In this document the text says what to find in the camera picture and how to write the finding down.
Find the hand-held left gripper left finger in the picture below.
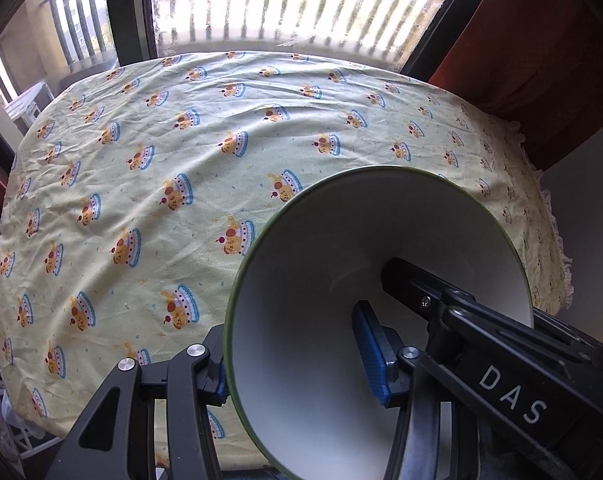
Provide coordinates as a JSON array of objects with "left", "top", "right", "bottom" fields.
[{"left": 56, "top": 324, "right": 229, "bottom": 480}]

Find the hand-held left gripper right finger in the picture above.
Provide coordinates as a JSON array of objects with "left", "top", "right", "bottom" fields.
[{"left": 351, "top": 300, "right": 462, "bottom": 480}]

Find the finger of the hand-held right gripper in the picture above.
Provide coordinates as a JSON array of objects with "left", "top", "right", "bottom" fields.
[
  {"left": 532, "top": 307, "right": 603, "bottom": 350},
  {"left": 381, "top": 257, "right": 603, "bottom": 367}
]

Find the cream floral bowl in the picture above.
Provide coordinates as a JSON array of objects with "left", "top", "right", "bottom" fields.
[{"left": 224, "top": 166, "right": 536, "bottom": 480}]

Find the yellow printed tablecloth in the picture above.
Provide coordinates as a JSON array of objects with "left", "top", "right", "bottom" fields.
[{"left": 0, "top": 50, "right": 575, "bottom": 471}]

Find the red curtain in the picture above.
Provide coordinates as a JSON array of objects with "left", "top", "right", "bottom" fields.
[{"left": 429, "top": 0, "right": 603, "bottom": 173}]

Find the white outdoor air conditioner unit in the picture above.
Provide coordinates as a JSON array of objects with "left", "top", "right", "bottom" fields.
[{"left": 4, "top": 81, "right": 57, "bottom": 136}]

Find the balcony railing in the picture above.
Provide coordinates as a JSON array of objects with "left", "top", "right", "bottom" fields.
[{"left": 0, "top": 0, "right": 449, "bottom": 76}]

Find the white wire rack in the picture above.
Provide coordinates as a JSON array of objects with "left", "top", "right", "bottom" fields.
[{"left": 0, "top": 375, "right": 67, "bottom": 480}]

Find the dark window frame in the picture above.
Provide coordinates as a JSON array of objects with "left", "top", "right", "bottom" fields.
[{"left": 0, "top": 0, "right": 512, "bottom": 81}]

